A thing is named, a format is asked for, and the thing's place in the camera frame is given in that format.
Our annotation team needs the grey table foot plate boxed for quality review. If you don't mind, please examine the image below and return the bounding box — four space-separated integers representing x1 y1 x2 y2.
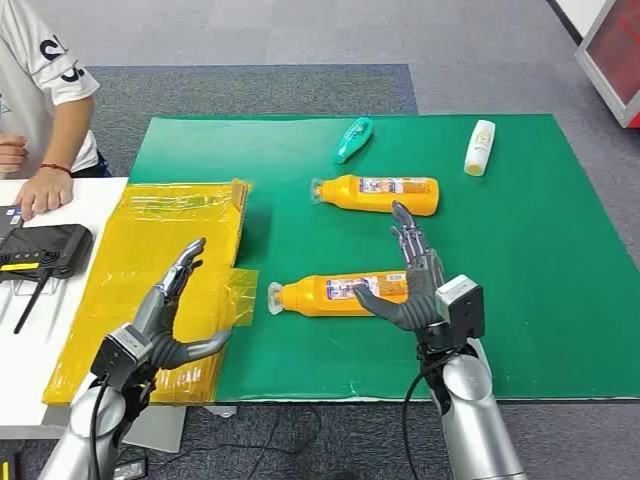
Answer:
122 404 187 454

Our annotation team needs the yellow plastic sheet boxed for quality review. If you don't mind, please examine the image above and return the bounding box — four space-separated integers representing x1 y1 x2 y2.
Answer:
42 178 260 407

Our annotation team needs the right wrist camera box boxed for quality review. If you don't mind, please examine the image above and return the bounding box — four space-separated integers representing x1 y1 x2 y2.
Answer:
434 274 486 343

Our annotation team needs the person's left hand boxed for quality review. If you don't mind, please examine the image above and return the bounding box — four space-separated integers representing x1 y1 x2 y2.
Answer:
14 166 75 223

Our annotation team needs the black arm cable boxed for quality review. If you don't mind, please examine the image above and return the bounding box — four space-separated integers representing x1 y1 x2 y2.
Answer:
402 369 432 480
88 376 110 480

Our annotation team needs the person's hand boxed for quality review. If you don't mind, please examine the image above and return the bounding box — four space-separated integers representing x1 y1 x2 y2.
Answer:
14 166 75 223
0 132 29 176

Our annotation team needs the teal plastic bottle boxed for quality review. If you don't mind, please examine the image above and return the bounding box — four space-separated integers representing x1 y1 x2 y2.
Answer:
333 117 374 166

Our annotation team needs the black floor cable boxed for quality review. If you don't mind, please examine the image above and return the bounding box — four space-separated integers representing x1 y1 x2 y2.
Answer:
149 404 324 480

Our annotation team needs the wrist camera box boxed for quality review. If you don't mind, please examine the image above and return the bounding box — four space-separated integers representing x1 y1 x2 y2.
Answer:
91 323 154 392
434 274 486 343

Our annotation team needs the dark tablet device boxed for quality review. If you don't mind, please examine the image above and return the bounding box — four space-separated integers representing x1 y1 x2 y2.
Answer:
0 205 24 244

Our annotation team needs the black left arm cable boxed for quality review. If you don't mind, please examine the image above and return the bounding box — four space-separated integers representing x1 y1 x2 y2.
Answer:
88 376 110 480

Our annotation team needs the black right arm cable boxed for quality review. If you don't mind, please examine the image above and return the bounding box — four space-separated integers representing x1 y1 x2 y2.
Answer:
402 369 432 480

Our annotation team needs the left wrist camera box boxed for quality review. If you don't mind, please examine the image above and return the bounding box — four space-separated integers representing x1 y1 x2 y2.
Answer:
91 323 154 392

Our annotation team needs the black controller with antenna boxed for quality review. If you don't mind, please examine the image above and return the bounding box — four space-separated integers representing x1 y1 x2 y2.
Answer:
0 223 95 336

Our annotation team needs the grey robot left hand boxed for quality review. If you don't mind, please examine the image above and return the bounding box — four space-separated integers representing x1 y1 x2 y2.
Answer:
131 237 232 372

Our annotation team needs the black power adapter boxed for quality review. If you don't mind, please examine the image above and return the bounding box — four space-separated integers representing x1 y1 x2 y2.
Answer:
112 455 149 480

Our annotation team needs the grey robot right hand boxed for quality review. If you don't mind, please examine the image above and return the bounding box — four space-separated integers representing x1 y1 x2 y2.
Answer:
352 201 447 333

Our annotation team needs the person's right hand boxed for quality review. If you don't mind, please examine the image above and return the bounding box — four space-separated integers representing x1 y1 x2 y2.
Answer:
0 132 29 176

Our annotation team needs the person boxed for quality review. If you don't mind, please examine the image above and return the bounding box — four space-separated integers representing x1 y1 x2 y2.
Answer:
0 0 112 223

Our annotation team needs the green table mat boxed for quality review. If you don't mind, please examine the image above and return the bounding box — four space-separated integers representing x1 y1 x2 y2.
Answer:
128 113 640 404

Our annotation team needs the cream white bottle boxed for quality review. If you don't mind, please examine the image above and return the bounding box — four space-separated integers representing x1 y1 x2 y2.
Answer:
463 119 497 178

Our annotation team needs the white framed red cabinet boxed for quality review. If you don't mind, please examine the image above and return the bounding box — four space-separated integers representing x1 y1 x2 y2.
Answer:
574 0 640 130

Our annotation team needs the orange detergent bottle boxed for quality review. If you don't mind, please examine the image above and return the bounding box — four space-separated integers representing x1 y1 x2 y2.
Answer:
309 174 441 218
266 270 409 319

